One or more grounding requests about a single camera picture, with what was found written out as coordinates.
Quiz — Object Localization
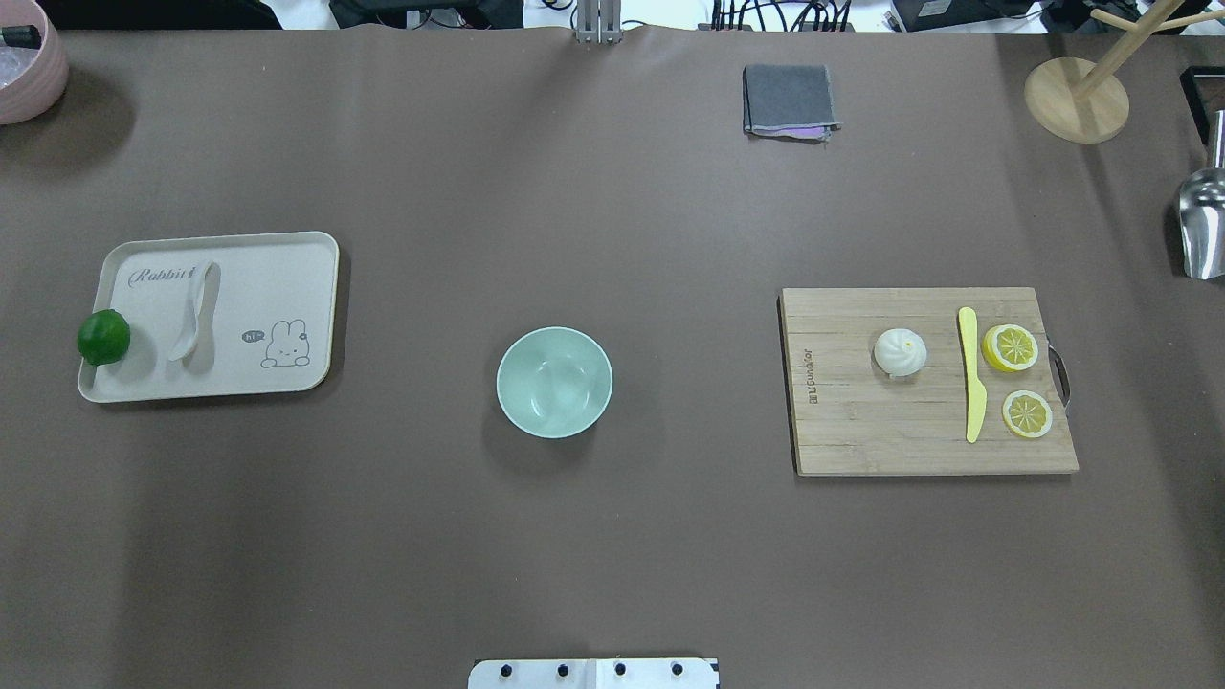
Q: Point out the pink bowl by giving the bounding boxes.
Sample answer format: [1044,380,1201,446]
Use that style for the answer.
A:
[1,1,69,125]

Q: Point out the green lime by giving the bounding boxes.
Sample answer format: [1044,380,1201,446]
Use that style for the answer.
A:
[76,309,131,367]

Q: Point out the white steamed bun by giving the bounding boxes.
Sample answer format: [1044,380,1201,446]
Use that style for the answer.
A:
[872,329,929,378]

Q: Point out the white ceramic spoon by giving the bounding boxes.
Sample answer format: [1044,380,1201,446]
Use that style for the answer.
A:
[167,260,219,362]

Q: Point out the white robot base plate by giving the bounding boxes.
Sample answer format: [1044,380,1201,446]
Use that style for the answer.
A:
[467,657,722,688]

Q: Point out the bamboo cutting board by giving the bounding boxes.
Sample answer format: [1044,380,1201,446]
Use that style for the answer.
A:
[779,287,1078,477]

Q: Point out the upper lemon half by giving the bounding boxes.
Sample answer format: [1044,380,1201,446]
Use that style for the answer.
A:
[981,322,1038,371]

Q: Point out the lower lemon slice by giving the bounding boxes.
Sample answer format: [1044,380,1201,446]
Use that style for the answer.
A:
[1001,389,1054,439]

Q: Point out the black cables at table edge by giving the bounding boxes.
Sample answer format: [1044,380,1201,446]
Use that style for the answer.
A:
[708,0,856,33]

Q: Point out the mint green bowl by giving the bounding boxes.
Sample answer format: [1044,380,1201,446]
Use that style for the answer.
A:
[495,326,615,439]

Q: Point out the folded grey cloth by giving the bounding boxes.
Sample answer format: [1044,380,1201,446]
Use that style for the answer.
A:
[741,64,843,143]

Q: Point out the metal scoop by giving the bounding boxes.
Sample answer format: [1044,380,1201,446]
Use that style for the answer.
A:
[1177,110,1224,280]

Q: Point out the beige rabbit tray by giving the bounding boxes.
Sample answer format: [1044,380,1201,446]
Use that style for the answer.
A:
[78,232,341,403]

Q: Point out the wooden mug tree stand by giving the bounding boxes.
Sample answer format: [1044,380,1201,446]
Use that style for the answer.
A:
[1023,1,1224,143]

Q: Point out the yellow plastic knife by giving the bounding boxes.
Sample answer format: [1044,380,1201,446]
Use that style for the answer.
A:
[957,306,989,444]

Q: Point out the dark tray at edge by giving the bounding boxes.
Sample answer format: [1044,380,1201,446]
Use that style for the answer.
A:
[1180,65,1224,147]

